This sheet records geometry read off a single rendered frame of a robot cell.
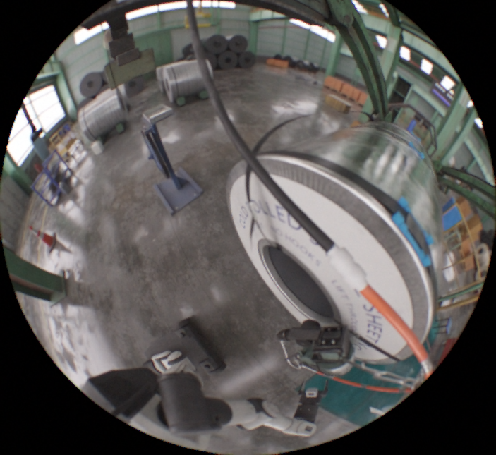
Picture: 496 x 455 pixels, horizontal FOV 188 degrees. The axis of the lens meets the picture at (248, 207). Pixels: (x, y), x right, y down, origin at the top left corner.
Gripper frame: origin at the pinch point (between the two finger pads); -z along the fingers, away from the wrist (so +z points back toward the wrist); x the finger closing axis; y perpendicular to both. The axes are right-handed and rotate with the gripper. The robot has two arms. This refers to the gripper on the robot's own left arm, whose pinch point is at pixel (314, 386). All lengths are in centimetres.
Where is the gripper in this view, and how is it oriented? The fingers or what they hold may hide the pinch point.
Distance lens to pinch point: 86.0
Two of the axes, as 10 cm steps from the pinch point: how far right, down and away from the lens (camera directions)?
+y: -4.4, -9.0, 0.3
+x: 8.0, -4.0, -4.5
